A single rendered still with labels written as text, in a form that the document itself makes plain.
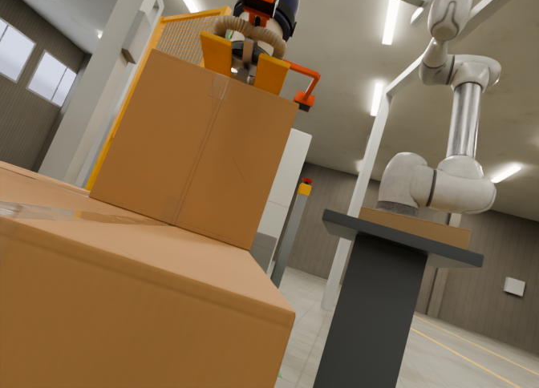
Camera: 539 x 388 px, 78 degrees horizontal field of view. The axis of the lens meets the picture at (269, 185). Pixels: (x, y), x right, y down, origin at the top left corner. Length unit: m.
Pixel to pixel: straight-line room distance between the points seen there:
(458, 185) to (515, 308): 12.03
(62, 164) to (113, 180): 1.58
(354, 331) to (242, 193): 0.69
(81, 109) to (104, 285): 2.28
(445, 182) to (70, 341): 1.29
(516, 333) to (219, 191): 12.86
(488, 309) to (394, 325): 11.83
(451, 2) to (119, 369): 1.18
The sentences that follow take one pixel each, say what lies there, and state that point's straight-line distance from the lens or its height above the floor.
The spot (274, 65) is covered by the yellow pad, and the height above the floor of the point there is 1.10.
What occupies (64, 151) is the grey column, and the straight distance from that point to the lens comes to 2.45.
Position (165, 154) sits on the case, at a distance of 0.84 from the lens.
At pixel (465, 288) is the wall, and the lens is 12.86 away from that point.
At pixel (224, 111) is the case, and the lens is 0.86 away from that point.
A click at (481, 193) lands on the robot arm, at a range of 1.40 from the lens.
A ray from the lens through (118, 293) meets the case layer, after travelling 0.23.
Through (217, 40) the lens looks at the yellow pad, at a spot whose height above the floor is 1.10.
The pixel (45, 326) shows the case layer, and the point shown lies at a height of 0.49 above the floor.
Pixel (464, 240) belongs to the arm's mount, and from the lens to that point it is 1.26.
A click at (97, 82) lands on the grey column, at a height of 1.20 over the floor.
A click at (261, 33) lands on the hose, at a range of 1.10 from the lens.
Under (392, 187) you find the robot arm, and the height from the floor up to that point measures 0.93.
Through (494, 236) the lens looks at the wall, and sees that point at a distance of 13.23.
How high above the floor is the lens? 0.58
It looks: 9 degrees up
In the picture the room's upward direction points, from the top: 19 degrees clockwise
